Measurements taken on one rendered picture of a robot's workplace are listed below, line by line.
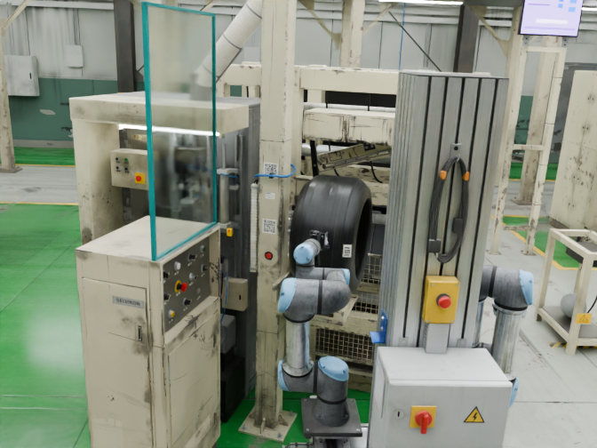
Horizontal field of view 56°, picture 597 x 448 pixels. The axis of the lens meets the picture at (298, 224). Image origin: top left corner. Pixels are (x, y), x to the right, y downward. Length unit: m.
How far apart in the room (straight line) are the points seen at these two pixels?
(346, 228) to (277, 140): 0.56
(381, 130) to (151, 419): 1.73
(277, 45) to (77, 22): 9.99
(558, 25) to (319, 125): 3.92
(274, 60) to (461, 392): 1.75
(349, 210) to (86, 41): 10.33
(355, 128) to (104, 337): 1.55
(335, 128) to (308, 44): 9.04
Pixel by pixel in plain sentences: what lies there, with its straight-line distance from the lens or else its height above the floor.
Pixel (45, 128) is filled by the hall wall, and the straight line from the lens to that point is 12.87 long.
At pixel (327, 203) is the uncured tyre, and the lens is 2.64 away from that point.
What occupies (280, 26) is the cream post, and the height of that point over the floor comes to 2.18.
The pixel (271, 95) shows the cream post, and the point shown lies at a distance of 2.77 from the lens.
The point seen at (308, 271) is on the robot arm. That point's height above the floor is 1.23.
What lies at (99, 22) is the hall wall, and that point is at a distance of 12.45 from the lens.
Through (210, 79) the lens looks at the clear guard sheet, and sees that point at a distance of 2.59.
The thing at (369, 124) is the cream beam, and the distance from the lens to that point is 2.92.
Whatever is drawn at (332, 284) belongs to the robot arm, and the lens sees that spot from 1.91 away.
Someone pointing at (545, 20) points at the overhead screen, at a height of 2.47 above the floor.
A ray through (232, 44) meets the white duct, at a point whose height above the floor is 2.10.
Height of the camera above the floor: 2.07
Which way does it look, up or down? 17 degrees down
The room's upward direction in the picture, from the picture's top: 2 degrees clockwise
